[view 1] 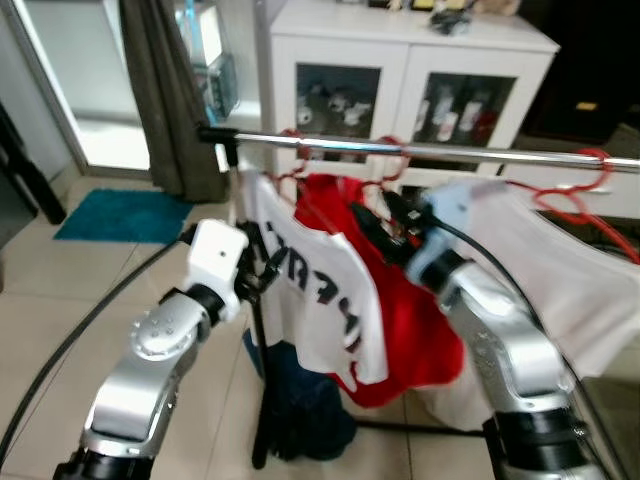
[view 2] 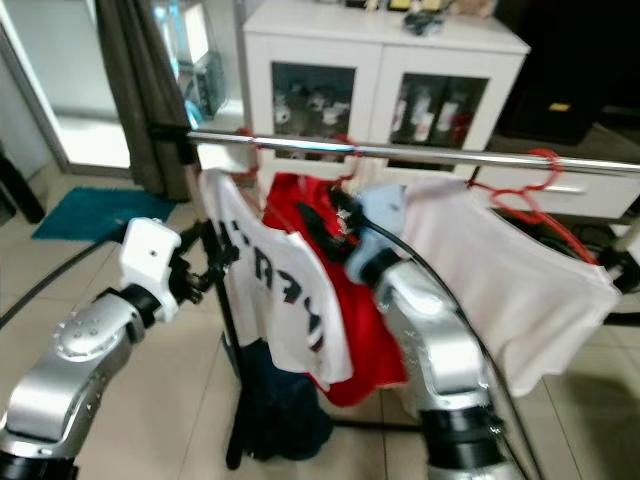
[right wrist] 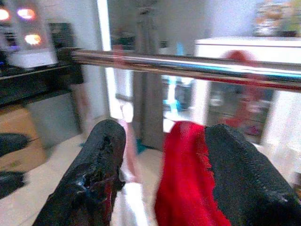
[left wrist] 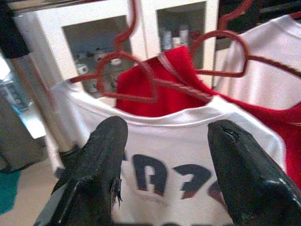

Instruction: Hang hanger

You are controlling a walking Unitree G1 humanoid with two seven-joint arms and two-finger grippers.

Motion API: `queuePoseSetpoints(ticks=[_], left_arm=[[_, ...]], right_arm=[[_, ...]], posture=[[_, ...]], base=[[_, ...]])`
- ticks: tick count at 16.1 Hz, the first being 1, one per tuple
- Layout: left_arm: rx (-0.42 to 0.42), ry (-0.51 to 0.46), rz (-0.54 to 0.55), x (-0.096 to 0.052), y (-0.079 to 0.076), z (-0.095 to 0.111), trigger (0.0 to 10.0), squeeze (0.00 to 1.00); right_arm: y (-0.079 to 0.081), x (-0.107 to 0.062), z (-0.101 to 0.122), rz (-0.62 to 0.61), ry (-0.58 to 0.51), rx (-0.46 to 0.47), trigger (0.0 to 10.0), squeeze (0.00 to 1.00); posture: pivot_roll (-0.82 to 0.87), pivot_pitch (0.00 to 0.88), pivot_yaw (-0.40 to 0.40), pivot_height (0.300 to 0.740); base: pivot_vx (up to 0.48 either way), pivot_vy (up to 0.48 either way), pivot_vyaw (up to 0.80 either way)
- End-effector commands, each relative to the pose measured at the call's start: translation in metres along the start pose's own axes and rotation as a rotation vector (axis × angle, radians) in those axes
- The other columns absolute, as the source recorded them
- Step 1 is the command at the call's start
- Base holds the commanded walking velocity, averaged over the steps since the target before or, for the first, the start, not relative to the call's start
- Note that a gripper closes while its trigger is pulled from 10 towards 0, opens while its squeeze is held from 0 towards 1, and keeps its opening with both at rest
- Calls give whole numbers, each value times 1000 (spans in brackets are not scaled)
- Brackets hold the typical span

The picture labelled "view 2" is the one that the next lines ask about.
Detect red T-shirt with small print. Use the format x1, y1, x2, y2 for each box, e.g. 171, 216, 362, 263
260, 172, 406, 409

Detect white T-shirt with black letters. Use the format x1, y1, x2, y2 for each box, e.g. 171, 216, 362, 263
200, 168, 356, 389

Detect teal floor mat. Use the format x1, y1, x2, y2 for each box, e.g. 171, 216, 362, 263
32, 186, 176, 243

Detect white glass door cabinet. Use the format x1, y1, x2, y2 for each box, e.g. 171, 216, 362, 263
240, 0, 531, 216

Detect dark blue cloth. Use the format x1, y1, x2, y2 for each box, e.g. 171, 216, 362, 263
238, 340, 336, 463

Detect plain white T-shirt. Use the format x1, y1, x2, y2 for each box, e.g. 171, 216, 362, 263
395, 175, 623, 399

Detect dark grey curtain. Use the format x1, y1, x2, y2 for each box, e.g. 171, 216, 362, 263
95, 0, 196, 201

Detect blue and white box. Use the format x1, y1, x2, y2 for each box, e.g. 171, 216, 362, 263
155, 0, 229, 121

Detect black metal stand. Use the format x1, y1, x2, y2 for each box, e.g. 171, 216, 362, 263
0, 150, 49, 226

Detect black rack base bar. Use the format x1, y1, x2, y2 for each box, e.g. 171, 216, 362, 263
328, 418, 423, 433

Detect small dark figurine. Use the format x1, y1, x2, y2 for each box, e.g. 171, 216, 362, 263
400, 8, 446, 36

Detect white framed glass door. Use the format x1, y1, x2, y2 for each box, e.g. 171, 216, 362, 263
0, 0, 131, 176

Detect black television unit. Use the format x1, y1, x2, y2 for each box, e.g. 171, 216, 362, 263
495, 0, 640, 146

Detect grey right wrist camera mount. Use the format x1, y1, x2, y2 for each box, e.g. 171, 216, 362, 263
345, 183, 406, 286

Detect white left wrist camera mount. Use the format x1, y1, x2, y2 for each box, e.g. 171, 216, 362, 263
118, 218, 183, 321

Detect metal clothes rail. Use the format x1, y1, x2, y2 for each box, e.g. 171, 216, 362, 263
150, 125, 640, 179

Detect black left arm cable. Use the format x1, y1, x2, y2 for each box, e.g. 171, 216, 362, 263
0, 235, 136, 331

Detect black clothes rack post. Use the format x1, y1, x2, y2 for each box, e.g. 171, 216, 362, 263
185, 135, 246, 471
598, 215, 640, 293

